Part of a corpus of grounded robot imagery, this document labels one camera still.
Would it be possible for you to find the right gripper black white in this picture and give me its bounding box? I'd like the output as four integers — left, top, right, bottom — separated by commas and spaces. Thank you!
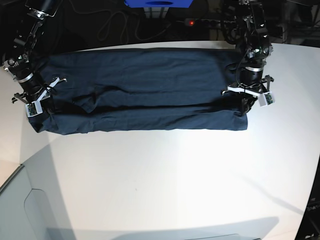
11, 72, 67, 115

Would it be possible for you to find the blue box with oval hole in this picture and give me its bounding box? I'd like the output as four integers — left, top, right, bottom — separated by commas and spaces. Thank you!
124, 0, 193, 8

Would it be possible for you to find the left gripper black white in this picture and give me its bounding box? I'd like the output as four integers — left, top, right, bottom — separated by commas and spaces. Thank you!
221, 66, 274, 116

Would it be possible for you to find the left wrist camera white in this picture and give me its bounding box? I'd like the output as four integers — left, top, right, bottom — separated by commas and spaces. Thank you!
257, 91, 275, 107

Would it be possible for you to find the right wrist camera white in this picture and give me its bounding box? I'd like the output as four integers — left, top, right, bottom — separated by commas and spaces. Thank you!
25, 100, 43, 118

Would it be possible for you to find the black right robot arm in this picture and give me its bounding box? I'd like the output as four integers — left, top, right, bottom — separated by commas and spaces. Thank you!
0, 0, 62, 118

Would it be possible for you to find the white power strip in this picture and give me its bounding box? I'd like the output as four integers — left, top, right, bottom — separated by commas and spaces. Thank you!
183, 18, 238, 30

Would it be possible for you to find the dark blue T-shirt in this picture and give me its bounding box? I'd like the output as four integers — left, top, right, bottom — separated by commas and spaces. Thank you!
28, 48, 248, 135

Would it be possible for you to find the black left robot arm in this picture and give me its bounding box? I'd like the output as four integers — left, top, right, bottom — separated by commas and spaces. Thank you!
220, 0, 275, 115

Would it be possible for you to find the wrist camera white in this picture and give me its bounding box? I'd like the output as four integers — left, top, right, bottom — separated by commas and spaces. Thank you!
25, 100, 43, 118
257, 91, 275, 107

